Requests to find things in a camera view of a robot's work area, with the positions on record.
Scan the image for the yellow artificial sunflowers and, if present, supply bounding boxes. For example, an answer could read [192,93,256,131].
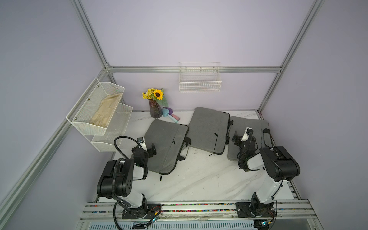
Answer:
[142,88,168,107]

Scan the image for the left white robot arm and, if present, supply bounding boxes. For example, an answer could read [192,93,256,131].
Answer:
[97,144,157,209]

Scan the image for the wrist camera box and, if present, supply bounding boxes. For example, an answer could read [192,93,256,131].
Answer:
[241,127,254,142]
[137,137,148,151]

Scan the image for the white two-tier mesh shelf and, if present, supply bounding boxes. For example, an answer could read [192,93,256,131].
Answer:
[66,79,133,152]

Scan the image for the aluminium frame rails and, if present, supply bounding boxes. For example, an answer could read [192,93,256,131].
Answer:
[1,1,324,229]

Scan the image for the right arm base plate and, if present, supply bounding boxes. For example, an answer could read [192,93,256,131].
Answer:
[235,202,276,218]

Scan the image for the dark glass vase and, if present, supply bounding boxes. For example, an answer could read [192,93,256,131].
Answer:
[149,99,163,119]

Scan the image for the light blue toy shovel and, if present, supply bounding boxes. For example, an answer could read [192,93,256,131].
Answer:
[162,109,178,123]

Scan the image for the black corrugated cable conduit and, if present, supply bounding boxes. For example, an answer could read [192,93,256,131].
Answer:
[110,136,139,230]

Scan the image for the beige cloth in shelf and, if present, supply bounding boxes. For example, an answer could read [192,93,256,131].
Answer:
[90,93,123,128]

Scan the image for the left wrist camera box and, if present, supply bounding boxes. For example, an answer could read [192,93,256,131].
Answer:
[137,137,148,151]

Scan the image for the grey laptop bag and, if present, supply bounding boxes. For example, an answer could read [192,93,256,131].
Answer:
[227,115,275,162]
[143,120,191,175]
[187,107,232,155]

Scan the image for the purple toy shovel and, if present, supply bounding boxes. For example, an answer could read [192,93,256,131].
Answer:
[163,107,180,121]

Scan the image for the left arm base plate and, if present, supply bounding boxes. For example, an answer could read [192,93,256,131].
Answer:
[121,203,162,219]

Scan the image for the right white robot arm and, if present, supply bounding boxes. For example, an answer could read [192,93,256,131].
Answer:
[232,128,301,217]

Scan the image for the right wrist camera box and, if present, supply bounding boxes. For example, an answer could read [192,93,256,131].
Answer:
[241,127,254,142]

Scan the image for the white wire wall basket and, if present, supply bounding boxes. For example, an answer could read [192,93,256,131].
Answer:
[179,62,222,93]

